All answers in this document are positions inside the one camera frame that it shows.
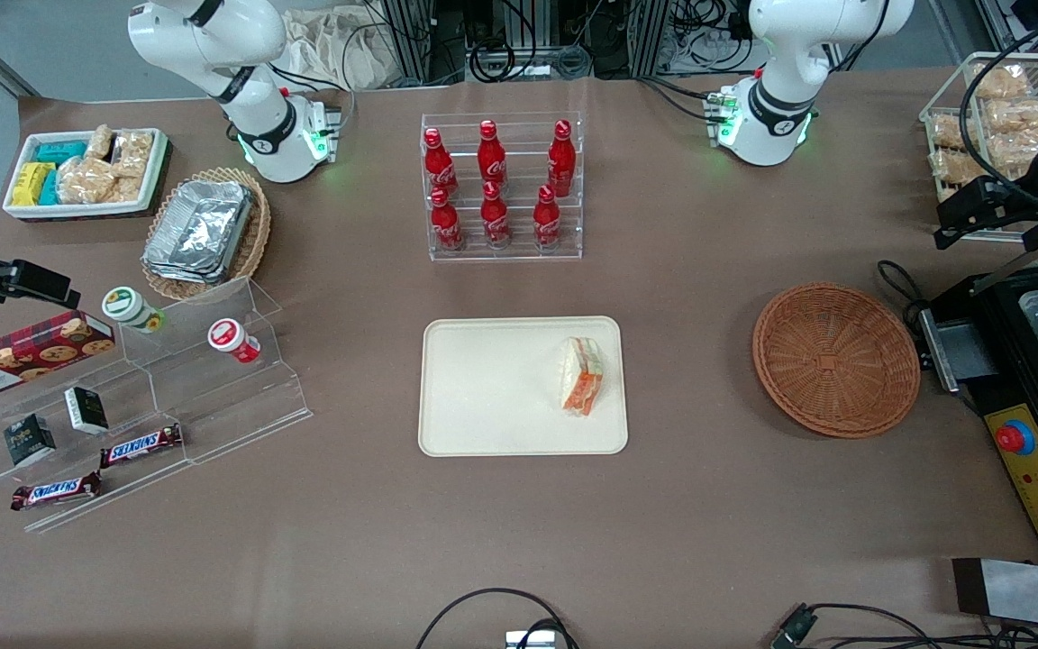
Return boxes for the triangular sandwich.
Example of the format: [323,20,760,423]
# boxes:
[558,336,606,417]

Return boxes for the round brown wicker basket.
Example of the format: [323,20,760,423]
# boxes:
[751,282,923,440]

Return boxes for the oval light wicker basket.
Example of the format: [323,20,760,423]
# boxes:
[141,167,272,301]

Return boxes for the cream plastic tray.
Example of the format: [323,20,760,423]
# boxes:
[418,315,630,457]

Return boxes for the clear bag fried snacks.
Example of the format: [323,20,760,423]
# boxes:
[932,113,979,150]
[986,97,1038,136]
[972,63,1031,100]
[988,131,1038,172]
[933,149,979,186]

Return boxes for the red tartan Walkers cookie box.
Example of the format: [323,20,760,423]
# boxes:
[0,311,116,402]

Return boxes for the green lidded sunflower cup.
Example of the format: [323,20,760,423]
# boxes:
[102,287,166,334]

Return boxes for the yellow snack packet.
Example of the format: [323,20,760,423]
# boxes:
[12,162,56,206]

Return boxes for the black box white label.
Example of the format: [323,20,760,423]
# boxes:
[64,386,110,435]

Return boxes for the black Face snack box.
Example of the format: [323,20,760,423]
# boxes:
[3,413,58,467]

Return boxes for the white rectangular snack bin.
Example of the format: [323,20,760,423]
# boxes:
[3,128,170,220]

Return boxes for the black machine yellow panel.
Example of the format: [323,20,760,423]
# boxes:
[920,243,1038,569]

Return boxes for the stacked aluminium foil trays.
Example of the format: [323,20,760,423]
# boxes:
[142,180,254,285]

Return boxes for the brown Snickers bar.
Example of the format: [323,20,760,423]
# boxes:
[100,424,184,468]
[11,471,103,512]

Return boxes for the red lidded cup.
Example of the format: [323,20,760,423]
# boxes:
[207,318,261,364]

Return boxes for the red emergency stop button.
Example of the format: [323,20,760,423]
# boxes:
[995,419,1036,456]

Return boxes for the grey flat plate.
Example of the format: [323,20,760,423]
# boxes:
[951,557,1038,632]

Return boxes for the beige crumpled cloth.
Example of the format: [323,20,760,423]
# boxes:
[280,7,394,91]

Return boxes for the red cola bottle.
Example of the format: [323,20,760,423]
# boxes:
[480,181,511,249]
[478,120,507,190]
[423,127,460,201]
[533,185,563,249]
[548,119,577,197]
[430,187,466,251]

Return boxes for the clear acrylic bottle rack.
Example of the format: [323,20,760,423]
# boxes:
[420,111,585,263]

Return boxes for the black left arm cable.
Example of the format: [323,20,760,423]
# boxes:
[959,5,1038,217]

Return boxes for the white wire rack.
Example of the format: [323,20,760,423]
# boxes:
[920,52,1038,242]

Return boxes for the black machine cable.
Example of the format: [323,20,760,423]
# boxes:
[875,260,930,325]

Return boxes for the aluminium frame post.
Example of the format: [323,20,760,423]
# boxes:
[384,0,434,87]

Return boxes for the black cable with plug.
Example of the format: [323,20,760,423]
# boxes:
[769,602,1038,649]

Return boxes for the black tangled background cables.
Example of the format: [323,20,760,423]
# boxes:
[465,0,596,82]

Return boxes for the black looped cable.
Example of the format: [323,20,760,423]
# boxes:
[415,588,578,649]

